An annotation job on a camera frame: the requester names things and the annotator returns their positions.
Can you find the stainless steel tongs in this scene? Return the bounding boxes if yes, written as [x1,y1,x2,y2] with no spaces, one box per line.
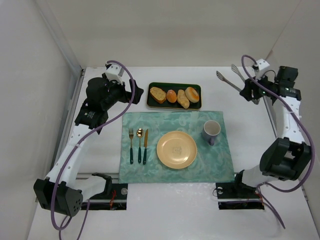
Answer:
[216,64,260,105]

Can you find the teal patterned placemat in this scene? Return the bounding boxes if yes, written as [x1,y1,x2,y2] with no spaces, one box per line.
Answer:
[119,111,234,184]

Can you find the grey-blue mug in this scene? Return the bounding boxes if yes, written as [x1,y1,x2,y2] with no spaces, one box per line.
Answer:
[201,120,221,146]

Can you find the round orange sugared bun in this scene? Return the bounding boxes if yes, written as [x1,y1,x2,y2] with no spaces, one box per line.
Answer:
[166,89,177,103]

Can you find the purple cable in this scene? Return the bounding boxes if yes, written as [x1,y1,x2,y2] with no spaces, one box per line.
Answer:
[241,54,316,230]
[51,59,137,240]

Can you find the gold spoon green handle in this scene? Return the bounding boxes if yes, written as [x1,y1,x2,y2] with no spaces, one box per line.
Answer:
[136,128,144,164]

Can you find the white orange-topped oval bun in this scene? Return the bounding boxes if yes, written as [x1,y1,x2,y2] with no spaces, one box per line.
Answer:
[185,87,200,103]

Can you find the sliced brown bread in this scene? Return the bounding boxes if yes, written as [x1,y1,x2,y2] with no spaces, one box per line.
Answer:
[149,86,167,104]

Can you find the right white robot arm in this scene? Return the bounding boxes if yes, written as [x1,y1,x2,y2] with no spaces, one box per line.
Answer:
[234,60,315,191]

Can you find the gold knife green handle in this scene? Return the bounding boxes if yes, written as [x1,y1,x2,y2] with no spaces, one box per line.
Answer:
[142,129,149,165]

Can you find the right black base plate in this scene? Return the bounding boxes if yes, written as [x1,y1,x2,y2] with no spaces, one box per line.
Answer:
[212,182,265,210]

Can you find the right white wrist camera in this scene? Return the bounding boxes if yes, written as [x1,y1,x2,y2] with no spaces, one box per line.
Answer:
[252,58,270,81]

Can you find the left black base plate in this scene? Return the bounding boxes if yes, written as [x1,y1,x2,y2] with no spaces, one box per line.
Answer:
[89,183,128,211]

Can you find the cream yellow plate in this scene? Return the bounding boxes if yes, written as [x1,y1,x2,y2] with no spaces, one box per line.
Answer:
[156,131,198,170]

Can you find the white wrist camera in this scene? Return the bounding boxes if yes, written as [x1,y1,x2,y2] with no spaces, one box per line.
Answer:
[105,63,124,82]
[252,58,270,81]

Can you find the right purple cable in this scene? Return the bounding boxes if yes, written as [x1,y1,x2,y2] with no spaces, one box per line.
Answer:
[241,54,316,230]

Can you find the gold fork green handle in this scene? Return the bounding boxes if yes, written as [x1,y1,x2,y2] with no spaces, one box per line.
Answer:
[128,128,134,165]

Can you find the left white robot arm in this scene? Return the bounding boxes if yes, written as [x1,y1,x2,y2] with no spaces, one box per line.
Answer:
[33,74,144,217]

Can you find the long yellow filled bread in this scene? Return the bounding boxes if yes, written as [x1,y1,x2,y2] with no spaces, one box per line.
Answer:
[177,89,190,109]

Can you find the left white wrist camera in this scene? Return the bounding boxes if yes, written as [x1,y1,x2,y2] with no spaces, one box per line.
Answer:
[105,63,124,82]

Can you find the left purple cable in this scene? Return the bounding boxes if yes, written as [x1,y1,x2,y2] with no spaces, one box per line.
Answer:
[51,59,137,240]

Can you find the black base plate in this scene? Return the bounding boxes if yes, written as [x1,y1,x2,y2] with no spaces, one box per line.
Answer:
[89,183,128,211]
[212,182,265,210]

